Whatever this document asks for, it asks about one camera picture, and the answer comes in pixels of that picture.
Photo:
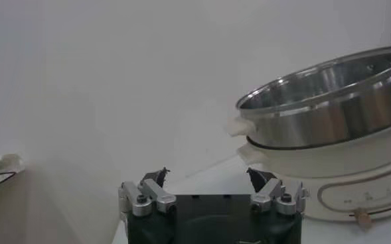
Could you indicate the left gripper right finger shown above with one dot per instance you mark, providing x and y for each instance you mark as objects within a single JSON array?
[{"x": 269, "y": 192}]

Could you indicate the cream electric cooker base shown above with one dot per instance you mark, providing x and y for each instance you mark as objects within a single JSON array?
[{"x": 331, "y": 165}]

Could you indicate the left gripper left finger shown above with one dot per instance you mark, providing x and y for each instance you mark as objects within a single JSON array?
[{"x": 155, "y": 194}]

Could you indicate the stainless steel steamer basket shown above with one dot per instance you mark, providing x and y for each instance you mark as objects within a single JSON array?
[{"x": 331, "y": 112}]

